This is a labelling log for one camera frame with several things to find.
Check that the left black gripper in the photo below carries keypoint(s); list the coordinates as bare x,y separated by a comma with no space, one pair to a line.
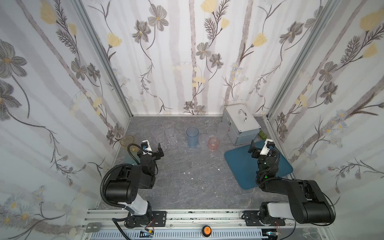
153,154

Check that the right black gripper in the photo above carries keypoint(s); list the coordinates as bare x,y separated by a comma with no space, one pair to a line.
259,153

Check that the teal plastic tray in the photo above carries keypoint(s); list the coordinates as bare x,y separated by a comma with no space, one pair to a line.
244,167

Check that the yellow plastic tumbler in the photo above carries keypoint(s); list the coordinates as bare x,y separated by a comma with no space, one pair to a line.
127,140

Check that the blue plastic tumbler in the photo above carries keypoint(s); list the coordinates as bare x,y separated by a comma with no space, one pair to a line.
192,135

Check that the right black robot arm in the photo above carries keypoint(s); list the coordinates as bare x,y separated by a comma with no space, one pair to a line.
307,204

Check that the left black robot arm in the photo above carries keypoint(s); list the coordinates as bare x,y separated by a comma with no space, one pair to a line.
120,185

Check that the green small object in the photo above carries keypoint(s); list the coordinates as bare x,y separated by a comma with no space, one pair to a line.
262,135

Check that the clear faceted glass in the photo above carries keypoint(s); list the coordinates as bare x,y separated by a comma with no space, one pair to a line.
171,133
158,133

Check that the silver aluminium case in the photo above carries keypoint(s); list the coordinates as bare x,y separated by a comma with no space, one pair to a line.
243,127

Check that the pink plastic cup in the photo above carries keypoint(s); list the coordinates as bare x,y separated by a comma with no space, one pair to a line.
214,144

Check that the frosted clear cup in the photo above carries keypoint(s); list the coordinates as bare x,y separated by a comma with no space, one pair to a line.
203,140

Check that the orange emergency button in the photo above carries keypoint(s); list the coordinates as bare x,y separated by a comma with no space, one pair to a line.
206,231

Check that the aluminium mounting rail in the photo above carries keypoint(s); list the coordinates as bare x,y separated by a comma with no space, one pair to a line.
227,224

